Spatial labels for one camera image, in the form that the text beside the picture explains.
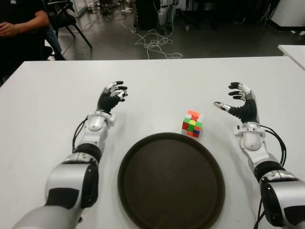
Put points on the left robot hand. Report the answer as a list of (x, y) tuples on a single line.
[(107, 100)]

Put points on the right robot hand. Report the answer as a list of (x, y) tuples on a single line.
[(249, 109)]

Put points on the multicoloured Rubik's cube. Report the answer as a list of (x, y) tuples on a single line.
[(193, 124)]

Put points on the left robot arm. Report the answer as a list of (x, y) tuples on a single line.
[(69, 176)]

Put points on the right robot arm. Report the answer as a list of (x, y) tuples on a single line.
[(286, 190)]

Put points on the dark brown round plate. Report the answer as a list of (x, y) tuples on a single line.
[(171, 186)]

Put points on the white side table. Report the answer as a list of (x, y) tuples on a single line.
[(295, 53)]

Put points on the white power strip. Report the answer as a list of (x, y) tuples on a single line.
[(133, 30)]

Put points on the black swivel chair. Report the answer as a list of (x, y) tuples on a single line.
[(48, 51)]

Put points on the white cabinet with black base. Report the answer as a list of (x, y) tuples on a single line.
[(290, 12)]

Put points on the black wheeled rack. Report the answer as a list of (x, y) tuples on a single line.
[(197, 14)]

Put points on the person in black shirt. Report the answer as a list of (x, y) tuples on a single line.
[(19, 35)]

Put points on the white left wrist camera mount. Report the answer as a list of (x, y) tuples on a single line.
[(113, 120)]

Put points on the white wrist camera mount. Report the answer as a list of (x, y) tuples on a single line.
[(113, 120), (237, 131)]

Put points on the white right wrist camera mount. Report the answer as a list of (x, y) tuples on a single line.
[(237, 131)]

